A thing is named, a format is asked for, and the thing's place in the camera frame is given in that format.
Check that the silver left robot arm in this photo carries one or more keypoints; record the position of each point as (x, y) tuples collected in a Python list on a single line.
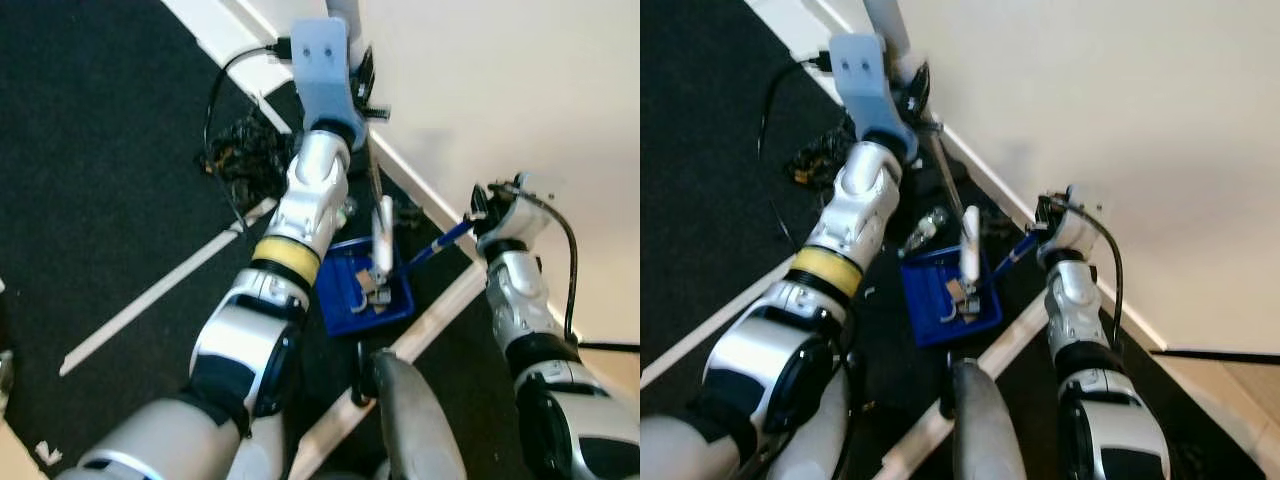
[(850, 220), (300, 210)]

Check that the black floor mat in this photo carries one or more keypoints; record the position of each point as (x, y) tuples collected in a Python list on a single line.
[(100, 150), (700, 150)]

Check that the white floor strip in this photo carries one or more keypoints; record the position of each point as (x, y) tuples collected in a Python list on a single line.
[(720, 335), (1000, 355), (150, 295), (440, 315)]

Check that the brown swept debris scraps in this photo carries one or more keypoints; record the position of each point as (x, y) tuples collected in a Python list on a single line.
[(375, 290), (962, 300)]

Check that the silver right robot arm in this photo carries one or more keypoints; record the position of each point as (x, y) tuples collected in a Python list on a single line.
[(530, 310), (1090, 320)]

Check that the grey robot right leg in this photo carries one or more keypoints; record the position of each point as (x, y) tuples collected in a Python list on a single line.
[(410, 420), (985, 430)]

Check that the black board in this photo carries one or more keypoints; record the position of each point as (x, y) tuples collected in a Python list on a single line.
[(1215, 356)]

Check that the clear plastic bottle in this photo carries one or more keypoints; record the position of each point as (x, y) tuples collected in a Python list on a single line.
[(925, 230), (345, 210)]

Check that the black tangled debris pile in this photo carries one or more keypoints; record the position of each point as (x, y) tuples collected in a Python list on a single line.
[(240, 160), (820, 160)]

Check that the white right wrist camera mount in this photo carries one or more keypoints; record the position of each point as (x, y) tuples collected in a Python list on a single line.
[(1075, 215), (525, 205)]

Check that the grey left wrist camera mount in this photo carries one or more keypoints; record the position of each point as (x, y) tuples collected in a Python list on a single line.
[(865, 80), (322, 70)]

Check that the broom with white grip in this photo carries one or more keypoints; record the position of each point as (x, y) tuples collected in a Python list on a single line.
[(968, 250), (382, 235)]

